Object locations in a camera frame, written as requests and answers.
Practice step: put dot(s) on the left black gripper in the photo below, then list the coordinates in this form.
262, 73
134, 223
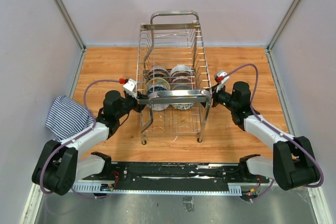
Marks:
138, 106

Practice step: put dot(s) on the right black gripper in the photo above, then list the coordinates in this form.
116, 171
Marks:
214, 95

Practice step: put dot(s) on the striped line pattern bowl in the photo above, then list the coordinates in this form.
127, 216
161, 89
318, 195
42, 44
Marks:
160, 107

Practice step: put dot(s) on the black floral red bowl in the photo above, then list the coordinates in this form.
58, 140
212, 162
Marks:
182, 106

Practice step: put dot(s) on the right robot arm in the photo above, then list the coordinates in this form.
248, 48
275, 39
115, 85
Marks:
293, 163

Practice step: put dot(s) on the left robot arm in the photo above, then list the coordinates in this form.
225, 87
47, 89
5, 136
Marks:
58, 166

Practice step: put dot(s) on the blue triangle pattern bowl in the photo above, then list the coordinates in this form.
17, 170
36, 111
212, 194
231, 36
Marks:
156, 88

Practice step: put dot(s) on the yellow rim leaf bowl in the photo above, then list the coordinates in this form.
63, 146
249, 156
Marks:
158, 81

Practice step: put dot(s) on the black dotted hexagon bowl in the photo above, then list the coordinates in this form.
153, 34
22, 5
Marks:
182, 86

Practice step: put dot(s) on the red ikat pattern bowl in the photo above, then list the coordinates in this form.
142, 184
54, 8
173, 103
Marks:
182, 79

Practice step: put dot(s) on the black leaf coral bowl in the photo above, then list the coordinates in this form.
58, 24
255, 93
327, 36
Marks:
158, 74

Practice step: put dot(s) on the red geometric pattern bowl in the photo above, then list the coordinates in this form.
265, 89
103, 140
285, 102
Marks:
181, 73

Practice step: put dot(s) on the brown diamond pattern bowl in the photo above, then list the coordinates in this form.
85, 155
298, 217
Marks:
158, 69

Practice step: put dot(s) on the plain white bowl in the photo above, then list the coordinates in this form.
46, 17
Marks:
180, 68

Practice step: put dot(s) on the blue striped cloth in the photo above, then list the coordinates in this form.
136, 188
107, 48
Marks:
67, 118

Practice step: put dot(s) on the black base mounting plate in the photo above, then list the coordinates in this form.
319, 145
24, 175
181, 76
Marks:
151, 171

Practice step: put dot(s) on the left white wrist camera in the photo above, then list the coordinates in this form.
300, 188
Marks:
130, 87

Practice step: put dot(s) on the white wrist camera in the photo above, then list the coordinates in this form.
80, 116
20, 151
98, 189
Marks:
221, 78
130, 87

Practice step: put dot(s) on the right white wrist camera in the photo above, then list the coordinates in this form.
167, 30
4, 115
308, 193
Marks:
221, 78

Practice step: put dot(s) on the silver wire dish rack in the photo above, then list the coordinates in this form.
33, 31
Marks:
173, 38

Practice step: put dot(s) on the grey slotted cable duct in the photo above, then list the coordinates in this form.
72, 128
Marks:
194, 187

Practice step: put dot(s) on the aluminium frame rail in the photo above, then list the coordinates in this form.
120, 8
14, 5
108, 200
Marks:
69, 22

